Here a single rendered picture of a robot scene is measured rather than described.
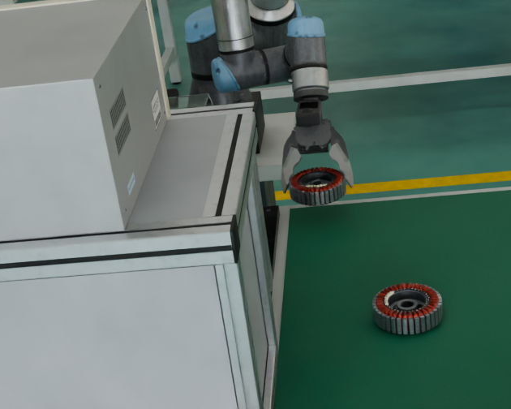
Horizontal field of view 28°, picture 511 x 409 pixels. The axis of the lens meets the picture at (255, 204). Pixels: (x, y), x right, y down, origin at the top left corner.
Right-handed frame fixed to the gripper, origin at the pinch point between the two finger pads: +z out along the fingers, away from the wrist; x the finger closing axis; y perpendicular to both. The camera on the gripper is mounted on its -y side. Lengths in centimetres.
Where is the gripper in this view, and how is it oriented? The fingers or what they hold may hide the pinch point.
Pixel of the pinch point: (317, 188)
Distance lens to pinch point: 201.2
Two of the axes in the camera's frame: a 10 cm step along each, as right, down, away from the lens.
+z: 0.7, 9.9, -1.4
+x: -9.9, 0.8, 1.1
